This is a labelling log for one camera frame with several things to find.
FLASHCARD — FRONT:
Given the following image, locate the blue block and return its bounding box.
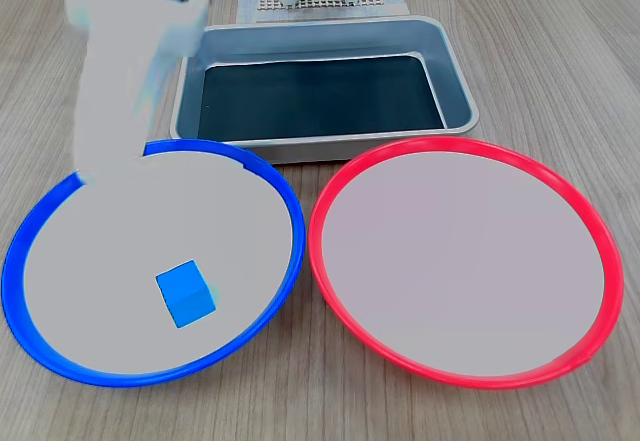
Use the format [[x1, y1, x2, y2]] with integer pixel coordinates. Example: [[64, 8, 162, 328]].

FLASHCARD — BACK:
[[155, 259, 218, 330]]

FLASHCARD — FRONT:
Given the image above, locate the black mat tray liner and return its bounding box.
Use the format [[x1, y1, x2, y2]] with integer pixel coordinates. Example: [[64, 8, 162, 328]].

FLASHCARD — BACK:
[[197, 51, 448, 142]]

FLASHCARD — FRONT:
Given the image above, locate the white dish blue rim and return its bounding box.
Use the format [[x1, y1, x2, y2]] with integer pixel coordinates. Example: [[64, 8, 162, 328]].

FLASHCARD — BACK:
[[1, 138, 306, 388]]

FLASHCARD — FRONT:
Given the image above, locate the white dish red rim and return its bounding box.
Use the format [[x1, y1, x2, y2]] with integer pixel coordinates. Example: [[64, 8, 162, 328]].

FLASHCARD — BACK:
[[308, 136, 625, 391]]

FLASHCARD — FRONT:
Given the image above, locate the silver metal tray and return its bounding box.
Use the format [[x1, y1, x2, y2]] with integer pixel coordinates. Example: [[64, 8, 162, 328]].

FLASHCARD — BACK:
[[169, 15, 481, 165]]

